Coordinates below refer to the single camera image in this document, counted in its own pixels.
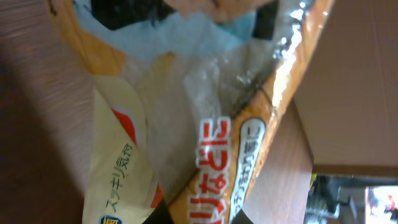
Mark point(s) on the cream snack bag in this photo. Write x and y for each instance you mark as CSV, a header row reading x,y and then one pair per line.
x,y
188,96

